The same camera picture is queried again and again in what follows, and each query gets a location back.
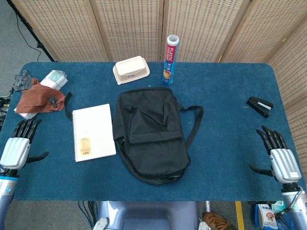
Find blue felt table cover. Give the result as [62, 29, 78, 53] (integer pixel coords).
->
[0, 61, 307, 202]

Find grey patterned glove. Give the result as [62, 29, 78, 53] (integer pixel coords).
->
[12, 69, 34, 92]

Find tangled cables beside table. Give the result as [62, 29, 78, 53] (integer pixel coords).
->
[0, 87, 14, 125]

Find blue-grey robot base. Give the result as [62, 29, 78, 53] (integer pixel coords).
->
[98, 200, 200, 230]

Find black backpack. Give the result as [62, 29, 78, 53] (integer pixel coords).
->
[64, 87, 204, 185]

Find beige lidded lunch box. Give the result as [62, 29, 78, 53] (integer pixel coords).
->
[112, 56, 151, 85]

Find white wrapped paper pack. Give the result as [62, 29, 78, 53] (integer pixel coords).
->
[13, 69, 68, 120]

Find plastic food wrap roll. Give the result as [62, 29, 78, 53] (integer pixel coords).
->
[162, 34, 181, 86]

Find teal box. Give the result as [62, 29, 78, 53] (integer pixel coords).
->
[272, 200, 285, 213]

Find brown cloth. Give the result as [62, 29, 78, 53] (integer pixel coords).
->
[15, 78, 67, 115]

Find black floor cable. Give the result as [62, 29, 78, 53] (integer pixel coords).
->
[15, 11, 43, 63]

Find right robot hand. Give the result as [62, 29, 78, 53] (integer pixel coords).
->
[248, 125, 302, 184]

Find white spiral notebook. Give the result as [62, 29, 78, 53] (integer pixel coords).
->
[72, 103, 117, 163]

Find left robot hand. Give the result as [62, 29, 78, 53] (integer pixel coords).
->
[0, 117, 49, 171]

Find black stapler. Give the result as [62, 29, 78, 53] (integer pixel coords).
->
[246, 96, 274, 118]

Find black tripod leg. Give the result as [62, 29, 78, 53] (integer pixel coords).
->
[6, 0, 58, 62]

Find woven wooden folding screen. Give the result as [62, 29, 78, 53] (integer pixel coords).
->
[11, 0, 307, 173]

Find blue and white box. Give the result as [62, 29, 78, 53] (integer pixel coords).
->
[254, 203, 280, 230]

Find cable bundle under table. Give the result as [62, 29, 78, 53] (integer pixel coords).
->
[77, 200, 98, 230]

